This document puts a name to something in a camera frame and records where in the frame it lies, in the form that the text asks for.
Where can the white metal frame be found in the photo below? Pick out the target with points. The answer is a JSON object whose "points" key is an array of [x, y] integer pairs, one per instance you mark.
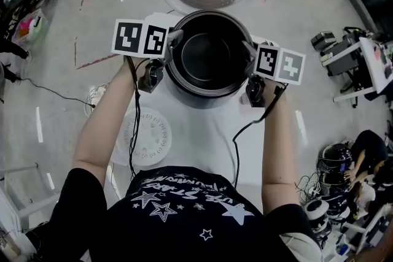
{"points": [[21, 190]]}

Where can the clear bin with colourful items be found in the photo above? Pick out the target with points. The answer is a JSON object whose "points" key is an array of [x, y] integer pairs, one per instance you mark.
{"points": [[30, 29]]}

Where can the person's right forearm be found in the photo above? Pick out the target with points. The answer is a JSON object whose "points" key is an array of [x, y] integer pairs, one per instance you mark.
{"points": [[281, 147]]}

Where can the black round rice cooker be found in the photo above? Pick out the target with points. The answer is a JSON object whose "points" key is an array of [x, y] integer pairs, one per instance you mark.
{"points": [[334, 162]]}

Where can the person's left forearm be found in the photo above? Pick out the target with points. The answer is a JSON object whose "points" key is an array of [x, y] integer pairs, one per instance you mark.
{"points": [[101, 132]]}

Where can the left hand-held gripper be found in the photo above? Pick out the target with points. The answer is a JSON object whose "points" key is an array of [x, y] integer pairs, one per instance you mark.
{"points": [[127, 36]]}

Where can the person's black star-print shirt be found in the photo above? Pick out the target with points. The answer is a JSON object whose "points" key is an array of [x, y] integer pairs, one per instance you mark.
{"points": [[172, 218]]}

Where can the black equipment case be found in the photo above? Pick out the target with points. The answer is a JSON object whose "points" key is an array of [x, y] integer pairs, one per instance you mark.
{"points": [[322, 41]]}

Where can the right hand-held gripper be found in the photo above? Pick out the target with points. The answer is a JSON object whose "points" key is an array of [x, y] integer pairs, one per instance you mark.
{"points": [[276, 63]]}

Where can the white power strip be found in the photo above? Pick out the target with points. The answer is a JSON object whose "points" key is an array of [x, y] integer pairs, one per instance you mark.
{"points": [[97, 95]]}

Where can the black pot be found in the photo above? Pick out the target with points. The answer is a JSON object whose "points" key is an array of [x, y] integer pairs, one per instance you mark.
{"points": [[205, 53]]}

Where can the white round steamer tray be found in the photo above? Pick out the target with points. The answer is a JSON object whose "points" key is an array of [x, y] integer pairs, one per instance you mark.
{"points": [[150, 138]]}

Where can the small white round cooker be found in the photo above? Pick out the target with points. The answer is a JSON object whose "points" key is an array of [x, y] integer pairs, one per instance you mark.
{"points": [[316, 209]]}

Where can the white metal-frame table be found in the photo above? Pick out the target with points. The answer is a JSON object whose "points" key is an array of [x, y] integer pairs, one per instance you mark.
{"points": [[371, 64]]}

